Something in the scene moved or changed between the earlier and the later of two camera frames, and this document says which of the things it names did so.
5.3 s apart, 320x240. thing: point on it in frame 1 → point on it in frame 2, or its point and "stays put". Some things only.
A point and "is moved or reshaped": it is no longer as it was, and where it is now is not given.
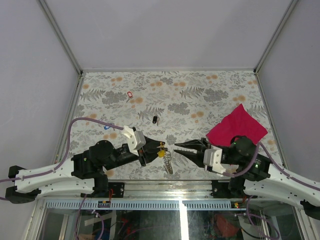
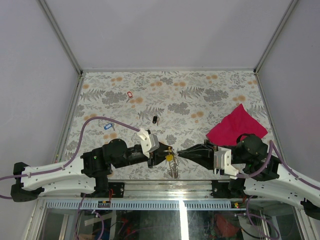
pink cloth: x=239 y=122 stays put
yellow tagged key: x=161 y=153 is moved or reshaped
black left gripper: x=151 y=151 → x=158 y=156
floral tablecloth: x=174 y=107 stays put
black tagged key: x=155 y=119 stays put
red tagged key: x=129 y=94 stays put
